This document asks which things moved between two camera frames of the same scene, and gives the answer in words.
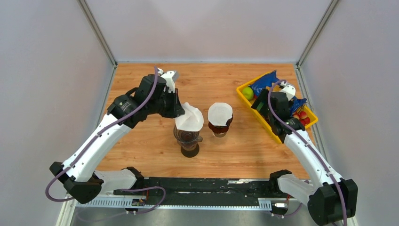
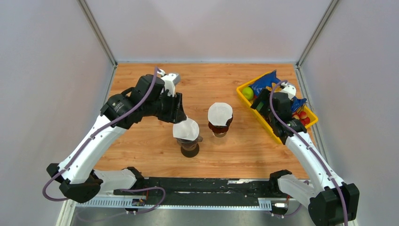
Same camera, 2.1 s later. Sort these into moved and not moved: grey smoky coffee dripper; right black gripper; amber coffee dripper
Moved: grey smoky coffee dripper
Not moved: amber coffee dripper; right black gripper
